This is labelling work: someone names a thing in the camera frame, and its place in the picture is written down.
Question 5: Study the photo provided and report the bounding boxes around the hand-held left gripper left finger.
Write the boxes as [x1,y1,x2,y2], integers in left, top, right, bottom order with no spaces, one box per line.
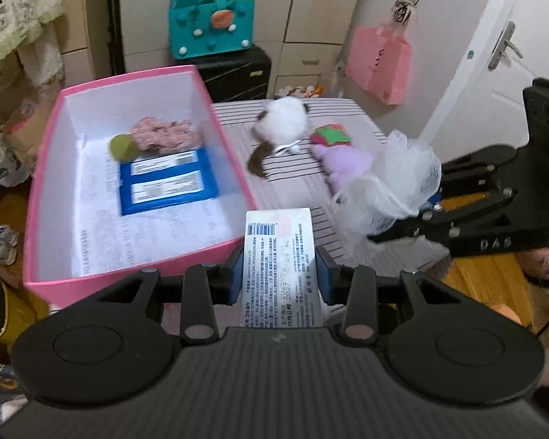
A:
[94,242,247,346]

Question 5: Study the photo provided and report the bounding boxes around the pink paper bag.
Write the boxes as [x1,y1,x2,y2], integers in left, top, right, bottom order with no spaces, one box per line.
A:
[345,25,412,106]

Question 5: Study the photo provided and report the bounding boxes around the white mesh bath pouf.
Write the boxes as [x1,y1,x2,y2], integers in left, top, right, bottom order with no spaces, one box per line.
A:
[332,129,442,234]

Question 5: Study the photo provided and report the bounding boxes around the silver door handle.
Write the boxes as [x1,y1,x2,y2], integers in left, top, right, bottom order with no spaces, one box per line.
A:
[489,22,524,71]

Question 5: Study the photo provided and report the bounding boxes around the lavender plush toy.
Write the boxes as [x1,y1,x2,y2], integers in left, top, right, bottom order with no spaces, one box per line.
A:
[311,144,376,193]

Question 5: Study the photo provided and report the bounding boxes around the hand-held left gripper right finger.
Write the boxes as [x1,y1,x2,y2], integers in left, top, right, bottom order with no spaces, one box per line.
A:
[315,244,460,345]

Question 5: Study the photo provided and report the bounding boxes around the yellow container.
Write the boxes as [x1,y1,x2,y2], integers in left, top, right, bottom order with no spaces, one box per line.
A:
[0,279,51,339]

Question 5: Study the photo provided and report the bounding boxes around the white brown plush toy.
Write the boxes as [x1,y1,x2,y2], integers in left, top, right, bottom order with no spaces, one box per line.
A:
[247,96,311,179]

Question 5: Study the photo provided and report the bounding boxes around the light beige wardrobe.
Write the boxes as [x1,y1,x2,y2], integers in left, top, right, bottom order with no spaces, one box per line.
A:
[119,0,371,101]

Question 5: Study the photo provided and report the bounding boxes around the white plastic bag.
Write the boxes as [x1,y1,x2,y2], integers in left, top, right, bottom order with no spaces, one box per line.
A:
[332,57,348,99]

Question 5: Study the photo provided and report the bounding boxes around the striped tablecloth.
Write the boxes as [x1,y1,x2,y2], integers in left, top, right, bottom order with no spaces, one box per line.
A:
[160,97,453,330]

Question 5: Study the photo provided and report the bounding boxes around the pink floral cloth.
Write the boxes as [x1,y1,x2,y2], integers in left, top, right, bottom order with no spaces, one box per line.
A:
[129,116,202,156]

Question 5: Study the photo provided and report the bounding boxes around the white labelled packet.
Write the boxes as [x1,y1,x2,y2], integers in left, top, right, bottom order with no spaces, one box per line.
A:
[243,208,328,330]

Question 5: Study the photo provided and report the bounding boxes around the red cloth with green star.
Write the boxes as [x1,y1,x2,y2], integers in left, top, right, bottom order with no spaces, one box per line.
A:
[310,123,353,147]

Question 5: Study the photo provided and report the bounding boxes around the black hair tie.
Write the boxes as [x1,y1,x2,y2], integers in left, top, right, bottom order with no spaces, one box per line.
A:
[393,0,422,23]

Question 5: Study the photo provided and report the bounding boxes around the pink cardboard box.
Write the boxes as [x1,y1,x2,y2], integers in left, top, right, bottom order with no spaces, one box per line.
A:
[23,65,261,305]

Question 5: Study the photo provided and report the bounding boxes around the teal felt tote bag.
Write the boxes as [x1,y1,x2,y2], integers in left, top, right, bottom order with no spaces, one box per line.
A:
[168,0,255,61]

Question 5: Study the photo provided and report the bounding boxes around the blue wet wipes pack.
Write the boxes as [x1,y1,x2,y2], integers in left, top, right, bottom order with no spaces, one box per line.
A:
[118,149,220,217]

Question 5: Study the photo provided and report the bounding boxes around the person's right hand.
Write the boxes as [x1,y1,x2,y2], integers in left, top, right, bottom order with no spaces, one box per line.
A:
[524,244,549,284]

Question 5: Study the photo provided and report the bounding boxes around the white printed paper sheet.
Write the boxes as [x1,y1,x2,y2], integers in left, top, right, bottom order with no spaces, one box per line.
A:
[73,146,239,279]

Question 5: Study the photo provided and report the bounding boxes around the cream fluffy pants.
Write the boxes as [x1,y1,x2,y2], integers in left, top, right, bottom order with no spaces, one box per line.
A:
[16,23,67,90]

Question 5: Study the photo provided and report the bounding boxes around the tan cabinet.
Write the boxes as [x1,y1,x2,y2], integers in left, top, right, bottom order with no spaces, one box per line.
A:
[50,0,113,83]

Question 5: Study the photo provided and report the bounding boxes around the cream fluffy cardigan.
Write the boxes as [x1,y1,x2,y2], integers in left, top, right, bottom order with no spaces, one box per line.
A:
[0,0,67,71]

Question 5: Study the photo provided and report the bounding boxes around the black suitcase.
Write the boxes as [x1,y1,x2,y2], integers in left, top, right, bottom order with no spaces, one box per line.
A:
[194,46,274,104]

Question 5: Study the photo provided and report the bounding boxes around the white door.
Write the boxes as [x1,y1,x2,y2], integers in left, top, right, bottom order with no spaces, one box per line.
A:
[416,0,549,165]

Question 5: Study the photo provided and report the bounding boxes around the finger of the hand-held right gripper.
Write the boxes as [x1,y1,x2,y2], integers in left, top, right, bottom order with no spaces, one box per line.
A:
[367,187,515,244]
[439,145,518,193]

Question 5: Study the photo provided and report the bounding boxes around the olive green round pad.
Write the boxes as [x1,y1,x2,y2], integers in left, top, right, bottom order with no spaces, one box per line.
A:
[108,134,140,163]

